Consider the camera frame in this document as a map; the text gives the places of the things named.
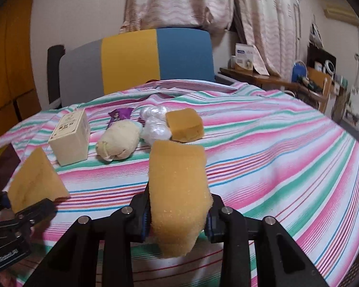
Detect grey yellow blue headboard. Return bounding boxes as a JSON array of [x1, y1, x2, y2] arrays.
[[59, 28, 214, 106]]

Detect pink patterned curtain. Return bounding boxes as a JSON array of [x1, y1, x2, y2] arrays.
[[120, 0, 295, 80]]

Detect yellow sponge block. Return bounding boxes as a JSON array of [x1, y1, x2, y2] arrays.
[[148, 141, 213, 259], [7, 147, 70, 214], [166, 108, 204, 143]]

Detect white blue medicine box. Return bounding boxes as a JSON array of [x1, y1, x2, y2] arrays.
[[235, 44, 253, 71]]

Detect black rolled mat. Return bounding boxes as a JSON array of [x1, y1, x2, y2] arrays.
[[46, 45, 65, 109]]

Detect cream tall carton box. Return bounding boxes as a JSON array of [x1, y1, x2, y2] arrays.
[[48, 110, 90, 166]]

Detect wooden side shelf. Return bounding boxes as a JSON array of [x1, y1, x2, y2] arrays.
[[219, 67, 347, 121]]

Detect white pearly plastic packet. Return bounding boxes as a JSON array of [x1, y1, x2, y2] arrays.
[[140, 117, 172, 146]]

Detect wooden wardrobe panels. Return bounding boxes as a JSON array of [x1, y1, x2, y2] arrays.
[[0, 0, 41, 136]]

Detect striped pink green bedsheet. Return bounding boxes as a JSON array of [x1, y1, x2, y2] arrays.
[[0, 80, 359, 286]]

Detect gold metal tin box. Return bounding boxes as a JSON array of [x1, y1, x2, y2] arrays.
[[0, 143, 21, 191]]

